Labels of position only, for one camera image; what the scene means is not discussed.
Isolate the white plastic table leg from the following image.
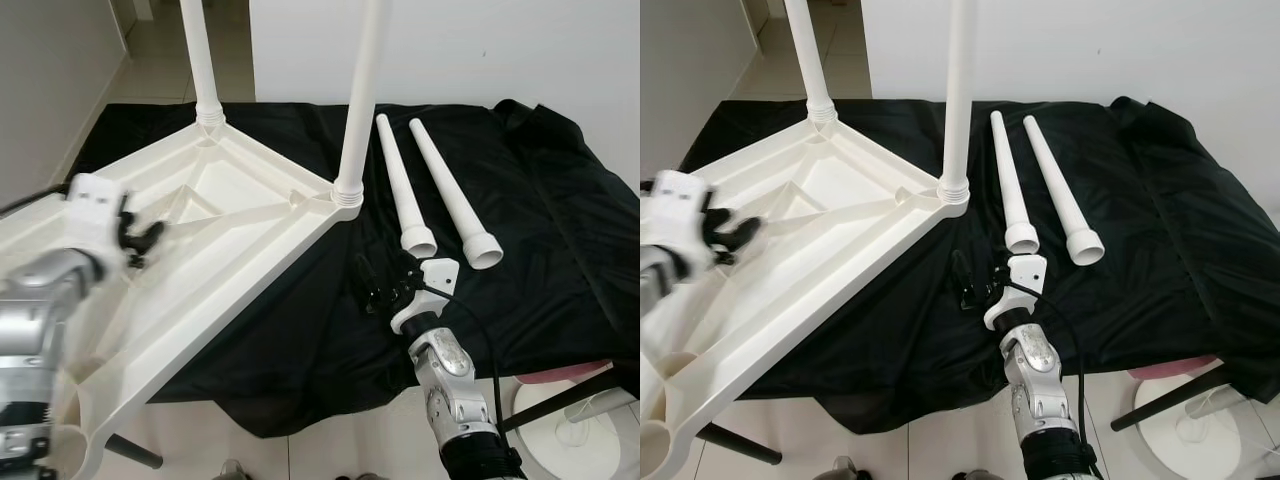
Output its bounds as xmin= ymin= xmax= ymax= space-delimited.
xmin=332 ymin=0 xmax=386 ymax=209
xmin=988 ymin=110 xmax=1041 ymax=254
xmin=1022 ymin=115 xmax=1106 ymax=266
xmin=408 ymin=118 xmax=505 ymax=271
xmin=178 ymin=0 xmax=228 ymax=131
xmin=375 ymin=113 xmax=439 ymax=259
xmin=937 ymin=0 xmax=986 ymax=206
xmin=783 ymin=0 xmax=841 ymax=126

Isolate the white plastic table top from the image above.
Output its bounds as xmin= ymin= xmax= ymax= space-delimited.
xmin=0 ymin=120 xmax=366 ymax=480
xmin=640 ymin=118 xmax=973 ymax=480

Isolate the black table cloth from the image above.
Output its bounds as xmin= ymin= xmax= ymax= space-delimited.
xmin=700 ymin=95 xmax=1280 ymax=436
xmin=75 ymin=98 xmax=641 ymax=439

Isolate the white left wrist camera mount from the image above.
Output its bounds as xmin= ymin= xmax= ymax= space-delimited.
xmin=62 ymin=172 xmax=126 ymax=263
xmin=650 ymin=170 xmax=713 ymax=251

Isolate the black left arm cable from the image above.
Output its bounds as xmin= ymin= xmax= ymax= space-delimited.
xmin=0 ymin=185 xmax=71 ymax=216

